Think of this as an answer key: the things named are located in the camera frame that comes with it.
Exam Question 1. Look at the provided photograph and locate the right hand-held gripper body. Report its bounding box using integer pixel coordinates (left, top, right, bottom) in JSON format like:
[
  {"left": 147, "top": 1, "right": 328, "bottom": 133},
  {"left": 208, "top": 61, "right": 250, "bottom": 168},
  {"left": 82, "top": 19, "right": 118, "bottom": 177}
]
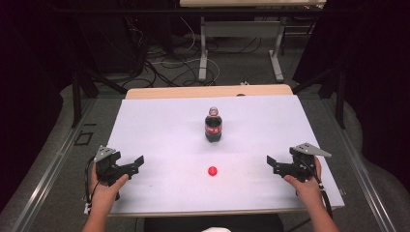
[{"left": 275, "top": 142, "right": 333, "bottom": 184}]

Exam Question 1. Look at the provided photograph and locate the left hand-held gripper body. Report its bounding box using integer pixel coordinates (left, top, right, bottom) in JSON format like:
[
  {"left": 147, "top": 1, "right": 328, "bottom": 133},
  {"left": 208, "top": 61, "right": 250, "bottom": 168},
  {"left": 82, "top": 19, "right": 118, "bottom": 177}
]
[{"left": 93, "top": 145, "right": 136, "bottom": 188}]

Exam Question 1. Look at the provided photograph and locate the dark soda bottle red label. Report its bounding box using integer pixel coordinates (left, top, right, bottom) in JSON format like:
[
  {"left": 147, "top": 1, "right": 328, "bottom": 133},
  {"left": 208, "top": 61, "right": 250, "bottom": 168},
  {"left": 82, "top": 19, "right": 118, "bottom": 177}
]
[{"left": 204, "top": 106, "right": 223, "bottom": 143}]

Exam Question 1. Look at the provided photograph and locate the person's right hand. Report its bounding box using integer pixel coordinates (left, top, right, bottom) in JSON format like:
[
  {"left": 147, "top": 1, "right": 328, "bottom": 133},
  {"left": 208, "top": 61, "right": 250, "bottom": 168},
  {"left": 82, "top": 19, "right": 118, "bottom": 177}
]
[{"left": 283, "top": 157, "right": 323, "bottom": 209}]

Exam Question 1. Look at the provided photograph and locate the person's left hand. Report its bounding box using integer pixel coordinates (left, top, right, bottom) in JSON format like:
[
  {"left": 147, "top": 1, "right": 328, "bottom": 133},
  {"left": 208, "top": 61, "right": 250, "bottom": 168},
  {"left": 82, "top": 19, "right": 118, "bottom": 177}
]
[{"left": 89, "top": 162, "right": 130, "bottom": 211}]

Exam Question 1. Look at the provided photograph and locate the white table mat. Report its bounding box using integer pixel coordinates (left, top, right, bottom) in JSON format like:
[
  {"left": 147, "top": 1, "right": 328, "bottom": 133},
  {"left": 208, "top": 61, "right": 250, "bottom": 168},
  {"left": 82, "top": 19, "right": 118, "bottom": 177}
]
[{"left": 105, "top": 95, "right": 345, "bottom": 217}]

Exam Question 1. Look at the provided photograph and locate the black metal stand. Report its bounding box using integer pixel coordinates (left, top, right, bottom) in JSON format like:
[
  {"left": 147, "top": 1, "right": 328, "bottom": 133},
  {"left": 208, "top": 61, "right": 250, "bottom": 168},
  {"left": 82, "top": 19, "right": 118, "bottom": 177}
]
[
  {"left": 291, "top": 66, "right": 346, "bottom": 130},
  {"left": 71, "top": 69, "right": 128, "bottom": 129}
]

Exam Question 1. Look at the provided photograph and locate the person's white shirt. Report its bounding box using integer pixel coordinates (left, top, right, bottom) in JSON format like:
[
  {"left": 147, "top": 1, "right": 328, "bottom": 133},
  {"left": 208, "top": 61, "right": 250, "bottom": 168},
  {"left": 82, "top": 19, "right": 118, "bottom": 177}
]
[{"left": 200, "top": 226, "right": 232, "bottom": 232}]

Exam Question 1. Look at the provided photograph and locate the wooden table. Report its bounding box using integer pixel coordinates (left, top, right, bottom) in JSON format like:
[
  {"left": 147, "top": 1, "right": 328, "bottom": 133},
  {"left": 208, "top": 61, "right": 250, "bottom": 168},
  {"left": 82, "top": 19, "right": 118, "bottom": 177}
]
[{"left": 105, "top": 84, "right": 345, "bottom": 219}]

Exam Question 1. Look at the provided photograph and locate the dark curtain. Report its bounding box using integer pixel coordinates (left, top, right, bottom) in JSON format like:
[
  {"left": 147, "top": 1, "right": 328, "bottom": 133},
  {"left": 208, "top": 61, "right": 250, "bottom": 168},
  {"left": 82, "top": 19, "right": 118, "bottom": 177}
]
[
  {"left": 0, "top": 0, "right": 80, "bottom": 214},
  {"left": 291, "top": 0, "right": 410, "bottom": 191}
]

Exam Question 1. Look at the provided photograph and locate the desk with white legs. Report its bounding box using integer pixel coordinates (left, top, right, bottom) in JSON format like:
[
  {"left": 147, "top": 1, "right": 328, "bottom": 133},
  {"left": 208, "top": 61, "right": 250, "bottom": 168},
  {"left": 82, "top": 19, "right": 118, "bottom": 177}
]
[{"left": 179, "top": 0, "right": 327, "bottom": 83}]

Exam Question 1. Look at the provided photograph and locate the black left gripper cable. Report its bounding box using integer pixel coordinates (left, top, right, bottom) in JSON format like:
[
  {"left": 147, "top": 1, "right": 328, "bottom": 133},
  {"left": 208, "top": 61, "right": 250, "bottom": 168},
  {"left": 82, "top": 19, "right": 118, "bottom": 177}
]
[{"left": 83, "top": 156, "right": 99, "bottom": 217}]

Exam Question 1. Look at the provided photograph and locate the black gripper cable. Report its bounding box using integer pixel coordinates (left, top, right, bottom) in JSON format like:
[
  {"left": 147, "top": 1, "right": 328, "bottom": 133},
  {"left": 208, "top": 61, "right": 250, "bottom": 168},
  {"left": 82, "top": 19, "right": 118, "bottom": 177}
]
[
  {"left": 83, "top": 156, "right": 99, "bottom": 217},
  {"left": 301, "top": 162, "right": 335, "bottom": 220}
]

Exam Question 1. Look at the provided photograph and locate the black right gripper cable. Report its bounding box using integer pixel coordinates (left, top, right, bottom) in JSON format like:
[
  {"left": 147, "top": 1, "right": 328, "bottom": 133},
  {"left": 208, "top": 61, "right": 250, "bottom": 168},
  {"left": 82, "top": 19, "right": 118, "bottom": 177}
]
[{"left": 301, "top": 162, "right": 335, "bottom": 220}]

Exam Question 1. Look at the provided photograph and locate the metal floor rail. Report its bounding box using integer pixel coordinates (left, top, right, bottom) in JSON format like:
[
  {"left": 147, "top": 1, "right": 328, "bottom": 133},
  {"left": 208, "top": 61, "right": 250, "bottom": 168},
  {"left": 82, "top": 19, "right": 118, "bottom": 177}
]
[
  {"left": 318, "top": 96, "right": 398, "bottom": 232},
  {"left": 11, "top": 96, "right": 98, "bottom": 232}
]

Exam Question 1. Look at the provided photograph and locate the tangle of black floor cables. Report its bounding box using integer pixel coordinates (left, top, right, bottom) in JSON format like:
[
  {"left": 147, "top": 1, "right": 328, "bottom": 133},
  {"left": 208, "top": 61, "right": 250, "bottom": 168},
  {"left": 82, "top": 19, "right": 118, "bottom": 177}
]
[{"left": 122, "top": 15, "right": 263, "bottom": 89}]

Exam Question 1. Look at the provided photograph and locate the white floor cable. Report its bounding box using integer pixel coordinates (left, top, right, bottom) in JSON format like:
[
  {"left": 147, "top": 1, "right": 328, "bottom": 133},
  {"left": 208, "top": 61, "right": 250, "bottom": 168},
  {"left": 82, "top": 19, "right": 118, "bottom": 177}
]
[{"left": 151, "top": 16, "right": 220, "bottom": 85}]

